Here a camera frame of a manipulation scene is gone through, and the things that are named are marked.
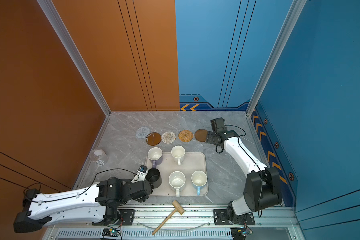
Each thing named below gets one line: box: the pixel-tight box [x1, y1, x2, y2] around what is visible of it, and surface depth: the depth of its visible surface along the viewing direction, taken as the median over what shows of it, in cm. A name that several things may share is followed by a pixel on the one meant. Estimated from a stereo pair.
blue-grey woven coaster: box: [135, 126, 151, 139], surface depth 110 cm
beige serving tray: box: [145, 152, 209, 197], surface depth 86 cm
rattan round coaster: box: [178, 130, 194, 143], surface depth 107 cm
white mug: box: [171, 145, 186, 166], surface depth 89 cm
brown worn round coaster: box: [145, 132, 162, 146], surface depth 105 cm
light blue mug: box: [191, 170, 208, 196], surface depth 79 cm
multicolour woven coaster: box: [161, 131, 176, 144], surface depth 107 cm
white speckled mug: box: [168, 171, 186, 198], surface depth 80 cm
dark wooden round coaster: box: [194, 129, 208, 142], surface depth 111 cm
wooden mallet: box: [152, 200, 185, 235], surface depth 76 cm
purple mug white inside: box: [147, 147, 163, 168], surface depth 91 cm
